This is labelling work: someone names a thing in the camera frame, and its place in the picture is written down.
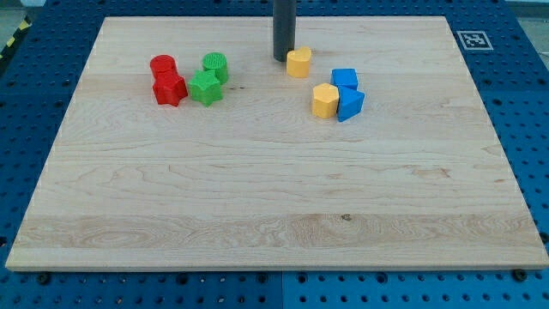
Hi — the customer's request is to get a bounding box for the yellow heart block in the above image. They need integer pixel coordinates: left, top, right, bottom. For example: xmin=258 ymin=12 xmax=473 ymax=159
xmin=287 ymin=46 xmax=312 ymax=78

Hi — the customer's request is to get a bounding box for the black bolt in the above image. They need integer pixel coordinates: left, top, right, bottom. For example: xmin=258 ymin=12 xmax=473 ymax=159
xmin=36 ymin=272 xmax=51 ymax=286
xmin=512 ymin=269 xmax=528 ymax=282

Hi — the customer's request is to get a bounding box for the blue triangle block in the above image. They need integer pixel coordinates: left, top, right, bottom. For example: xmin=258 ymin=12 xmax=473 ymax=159
xmin=337 ymin=86 xmax=365 ymax=122

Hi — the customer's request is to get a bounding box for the blue cube block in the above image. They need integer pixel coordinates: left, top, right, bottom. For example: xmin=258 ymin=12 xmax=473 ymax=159
xmin=331 ymin=68 xmax=359 ymax=90

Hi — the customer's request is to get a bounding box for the yellow hexagon block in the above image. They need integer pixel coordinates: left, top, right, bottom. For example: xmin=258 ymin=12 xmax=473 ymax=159
xmin=311 ymin=83 xmax=340 ymax=118

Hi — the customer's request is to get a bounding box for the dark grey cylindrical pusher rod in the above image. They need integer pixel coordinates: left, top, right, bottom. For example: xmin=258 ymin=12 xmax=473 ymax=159
xmin=273 ymin=0 xmax=297 ymax=62

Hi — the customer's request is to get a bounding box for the black bolt front left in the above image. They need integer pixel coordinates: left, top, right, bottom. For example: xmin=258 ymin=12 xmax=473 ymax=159
xmin=36 ymin=272 xmax=51 ymax=286

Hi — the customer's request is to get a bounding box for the black bolt front right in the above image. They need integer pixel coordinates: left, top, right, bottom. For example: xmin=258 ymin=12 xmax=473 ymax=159
xmin=512 ymin=269 xmax=528 ymax=282

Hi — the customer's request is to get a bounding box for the white fiducial marker tag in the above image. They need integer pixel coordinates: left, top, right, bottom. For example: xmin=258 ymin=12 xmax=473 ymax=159
xmin=456 ymin=30 xmax=493 ymax=51

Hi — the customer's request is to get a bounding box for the red cylinder block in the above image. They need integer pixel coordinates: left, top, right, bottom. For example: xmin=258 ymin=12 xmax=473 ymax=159
xmin=149 ymin=54 xmax=177 ymax=79

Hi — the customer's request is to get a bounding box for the green star block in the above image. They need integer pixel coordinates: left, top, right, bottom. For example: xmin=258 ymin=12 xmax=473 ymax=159
xmin=188 ymin=70 xmax=223 ymax=106

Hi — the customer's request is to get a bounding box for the yellow black hazard tape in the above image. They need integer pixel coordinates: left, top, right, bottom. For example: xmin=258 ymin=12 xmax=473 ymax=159
xmin=1 ymin=15 xmax=33 ymax=61

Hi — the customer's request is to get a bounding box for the green cylinder block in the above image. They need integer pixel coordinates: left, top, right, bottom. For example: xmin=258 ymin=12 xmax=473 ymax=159
xmin=202 ymin=51 xmax=229 ymax=84

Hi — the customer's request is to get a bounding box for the red star block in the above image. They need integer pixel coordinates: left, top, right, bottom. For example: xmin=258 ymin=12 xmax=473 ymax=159
xmin=153 ymin=71 xmax=188 ymax=106

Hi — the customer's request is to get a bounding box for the light wooden board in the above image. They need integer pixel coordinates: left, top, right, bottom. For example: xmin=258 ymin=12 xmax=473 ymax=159
xmin=6 ymin=16 xmax=548 ymax=271

